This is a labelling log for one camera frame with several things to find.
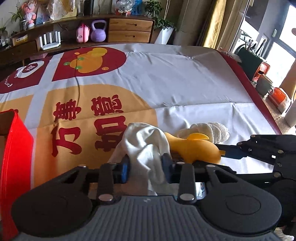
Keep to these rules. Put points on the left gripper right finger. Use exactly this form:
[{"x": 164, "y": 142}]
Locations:
[{"x": 182, "y": 174}]

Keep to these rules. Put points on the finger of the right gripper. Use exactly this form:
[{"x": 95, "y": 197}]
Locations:
[{"x": 237, "y": 151}]

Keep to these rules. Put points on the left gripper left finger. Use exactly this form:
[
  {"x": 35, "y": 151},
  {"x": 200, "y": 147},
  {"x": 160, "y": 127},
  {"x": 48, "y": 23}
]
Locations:
[{"x": 110, "y": 174}]

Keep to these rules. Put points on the white gauze towel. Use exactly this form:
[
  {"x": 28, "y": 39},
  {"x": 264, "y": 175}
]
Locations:
[{"x": 216, "y": 132}]

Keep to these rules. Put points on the cotton swab bag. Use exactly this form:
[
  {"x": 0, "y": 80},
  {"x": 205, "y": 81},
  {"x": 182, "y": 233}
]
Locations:
[{"x": 200, "y": 190}]

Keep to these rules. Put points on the yellow rubber duck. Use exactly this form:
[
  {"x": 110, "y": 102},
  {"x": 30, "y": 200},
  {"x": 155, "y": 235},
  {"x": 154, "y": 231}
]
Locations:
[{"x": 196, "y": 147}]

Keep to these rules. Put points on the white cloth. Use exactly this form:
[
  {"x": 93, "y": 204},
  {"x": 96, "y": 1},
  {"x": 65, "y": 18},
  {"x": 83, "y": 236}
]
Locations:
[{"x": 144, "y": 144}]

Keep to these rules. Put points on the orange white jar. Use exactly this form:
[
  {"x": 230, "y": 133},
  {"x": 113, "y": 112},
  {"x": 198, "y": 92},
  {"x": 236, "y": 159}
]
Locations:
[{"x": 280, "y": 99}]

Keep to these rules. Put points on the green ceramic mug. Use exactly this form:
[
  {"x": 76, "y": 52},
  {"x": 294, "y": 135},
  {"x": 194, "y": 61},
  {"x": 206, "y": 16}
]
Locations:
[{"x": 264, "y": 85}]

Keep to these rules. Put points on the printed white tablecloth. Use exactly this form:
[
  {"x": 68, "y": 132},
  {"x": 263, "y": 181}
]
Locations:
[{"x": 77, "y": 104}]

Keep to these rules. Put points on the green orange utensil holder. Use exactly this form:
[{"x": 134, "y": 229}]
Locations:
[{"x": 252, "y": 65}]

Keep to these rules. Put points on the red gift box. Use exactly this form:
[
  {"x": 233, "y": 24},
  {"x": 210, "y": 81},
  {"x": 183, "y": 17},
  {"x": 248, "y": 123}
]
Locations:
[{"x": 15, "y": 167}]

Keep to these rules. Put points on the white standing air conditioner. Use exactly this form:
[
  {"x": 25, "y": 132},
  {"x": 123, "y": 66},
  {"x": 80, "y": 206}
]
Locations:
[{"x": 191, "y": 20}]

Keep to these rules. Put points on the purple kettlebell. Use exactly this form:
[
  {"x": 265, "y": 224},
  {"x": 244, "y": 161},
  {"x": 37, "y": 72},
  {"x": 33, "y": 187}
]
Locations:
[{"x": 98, "y": 35}]

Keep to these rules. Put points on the white wifi router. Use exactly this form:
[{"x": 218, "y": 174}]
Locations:
[{"x": 50, "y": 40}]

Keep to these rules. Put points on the wooden tv cabinet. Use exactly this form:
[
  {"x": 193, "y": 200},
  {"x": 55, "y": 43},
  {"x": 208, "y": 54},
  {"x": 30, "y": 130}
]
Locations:
[{"x": 119, "y": 29}]

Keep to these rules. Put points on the potted green tree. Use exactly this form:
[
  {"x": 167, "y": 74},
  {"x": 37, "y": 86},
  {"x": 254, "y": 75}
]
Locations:
[{"x": 156, "y": 12}]

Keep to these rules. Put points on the clear plastic bag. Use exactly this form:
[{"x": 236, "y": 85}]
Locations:
[{"x": 124, "y": 7}]

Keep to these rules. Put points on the black speaker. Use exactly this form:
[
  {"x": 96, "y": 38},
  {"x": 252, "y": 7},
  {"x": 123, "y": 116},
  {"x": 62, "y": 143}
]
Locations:
[{"x": 88, "y": 7}]

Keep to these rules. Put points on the floral cover cloth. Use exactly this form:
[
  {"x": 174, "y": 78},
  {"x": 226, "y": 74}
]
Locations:
[{"x": 60, "y": 9}]

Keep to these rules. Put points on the pink plush doll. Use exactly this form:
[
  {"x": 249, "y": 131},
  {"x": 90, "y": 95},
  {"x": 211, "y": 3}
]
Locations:
[{"x": 29, "y": 12}]

